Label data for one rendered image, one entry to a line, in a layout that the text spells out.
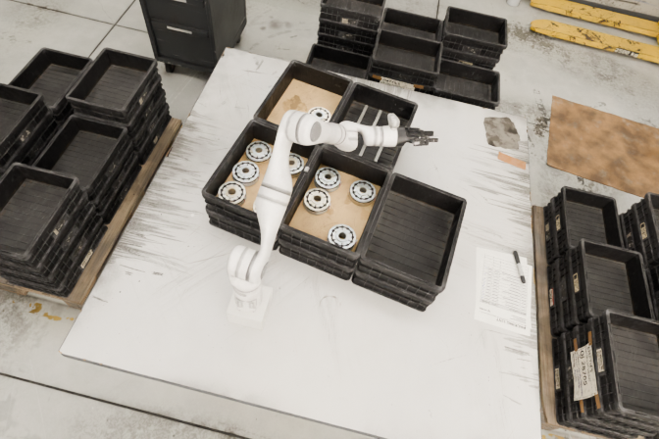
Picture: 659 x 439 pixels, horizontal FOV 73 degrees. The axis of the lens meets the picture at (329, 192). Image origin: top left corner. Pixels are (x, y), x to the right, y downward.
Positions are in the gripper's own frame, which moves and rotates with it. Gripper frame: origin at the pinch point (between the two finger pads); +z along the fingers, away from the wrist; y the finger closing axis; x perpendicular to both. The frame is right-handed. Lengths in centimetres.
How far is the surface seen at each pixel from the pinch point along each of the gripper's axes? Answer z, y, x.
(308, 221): -44, 4, -32
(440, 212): 7.9, 2.0, -30.8
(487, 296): 24, 22, -57
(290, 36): -38, -223, -1
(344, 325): -33, 29, -61
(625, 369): 85, 36, -88
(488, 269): 28, 13, -52
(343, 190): -29.5, -7.6, -25.5
